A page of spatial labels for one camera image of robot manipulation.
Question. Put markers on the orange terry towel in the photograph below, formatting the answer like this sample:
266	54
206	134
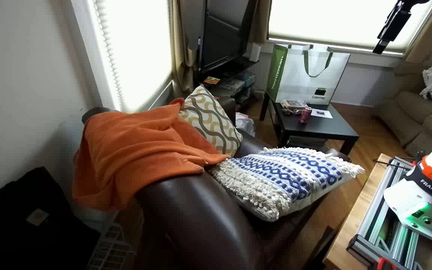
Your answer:
127	144

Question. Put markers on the brown leather couch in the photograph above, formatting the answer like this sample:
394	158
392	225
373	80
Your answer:
191	219

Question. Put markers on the beige wave pattern pillow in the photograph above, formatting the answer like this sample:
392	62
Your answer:
209	117

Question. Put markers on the black television stand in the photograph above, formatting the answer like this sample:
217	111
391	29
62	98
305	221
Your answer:
232	90

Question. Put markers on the small orange box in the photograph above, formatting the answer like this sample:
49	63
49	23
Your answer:
212	80

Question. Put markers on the blue white fringed pillow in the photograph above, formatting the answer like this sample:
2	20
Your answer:
286	174

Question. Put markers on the red soda can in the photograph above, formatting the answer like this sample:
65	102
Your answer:
305	116

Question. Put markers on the beige window curtain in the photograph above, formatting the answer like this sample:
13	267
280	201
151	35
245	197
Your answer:
260	20
181	45

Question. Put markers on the black flat screen television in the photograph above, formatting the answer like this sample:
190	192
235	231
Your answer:
221	35

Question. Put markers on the black coffee table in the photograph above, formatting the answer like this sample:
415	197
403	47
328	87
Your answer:
322	128

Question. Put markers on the white paper sheet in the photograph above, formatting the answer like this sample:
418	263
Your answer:
322	114

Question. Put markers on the white window blind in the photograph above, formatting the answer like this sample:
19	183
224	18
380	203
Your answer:
136	50
346	20

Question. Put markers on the beige fabric sofa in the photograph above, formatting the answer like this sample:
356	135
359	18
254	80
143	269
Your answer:
416	122

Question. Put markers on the black fabric bag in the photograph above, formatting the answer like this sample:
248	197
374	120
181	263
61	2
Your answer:
26	225

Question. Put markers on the aluminium profile frame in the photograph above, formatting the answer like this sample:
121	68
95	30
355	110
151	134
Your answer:
376	230

